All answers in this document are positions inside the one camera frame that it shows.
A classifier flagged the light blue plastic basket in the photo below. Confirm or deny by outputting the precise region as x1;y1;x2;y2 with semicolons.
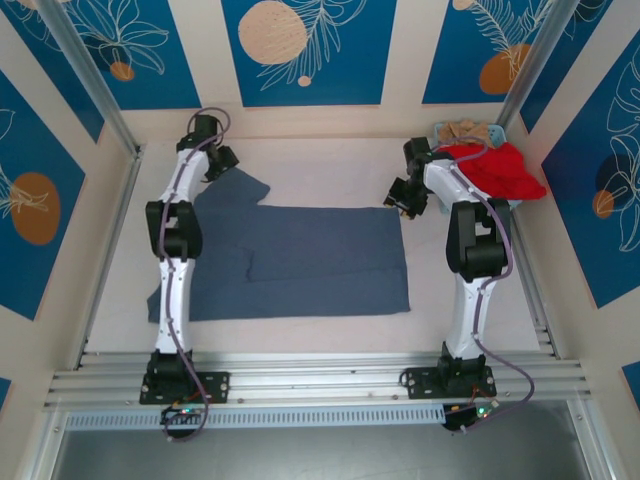
432;121;524;217

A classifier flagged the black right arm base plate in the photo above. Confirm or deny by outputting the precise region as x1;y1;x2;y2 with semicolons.
403;367;497;400

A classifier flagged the blue wall panel white flower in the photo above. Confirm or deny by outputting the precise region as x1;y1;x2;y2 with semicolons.
62;0;203;112

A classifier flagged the blue wall panel orange circle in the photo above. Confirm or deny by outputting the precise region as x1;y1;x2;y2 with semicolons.
0;69;87;321
422;0;556;105
541;47;640;309

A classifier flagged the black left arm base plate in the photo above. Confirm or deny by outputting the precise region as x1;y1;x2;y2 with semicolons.
139;370;232;405

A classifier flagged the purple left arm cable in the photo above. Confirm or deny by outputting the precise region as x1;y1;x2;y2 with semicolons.
162;107;232;444

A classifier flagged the aluminium mounting rail frame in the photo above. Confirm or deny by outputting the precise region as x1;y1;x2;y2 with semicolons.
42;349;599;414

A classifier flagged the blue-grey t-shirt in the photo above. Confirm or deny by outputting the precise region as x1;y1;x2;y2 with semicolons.
146;167;412;324

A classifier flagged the grey slotted cable duct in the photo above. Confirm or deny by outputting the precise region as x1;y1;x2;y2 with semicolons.
64;405;447;431

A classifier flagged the aluminium corner post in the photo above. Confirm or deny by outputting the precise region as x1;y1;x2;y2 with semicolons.
497;0;601;132
34;0;144;159

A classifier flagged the red t-shirt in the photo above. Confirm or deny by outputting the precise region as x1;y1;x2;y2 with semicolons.
437;141;548;202

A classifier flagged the blue wall panel beige circle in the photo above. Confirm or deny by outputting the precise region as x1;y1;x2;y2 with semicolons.
221;0;399;108

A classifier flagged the beige crumpled t-shirt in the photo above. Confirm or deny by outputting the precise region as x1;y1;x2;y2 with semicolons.
438;117;494;149

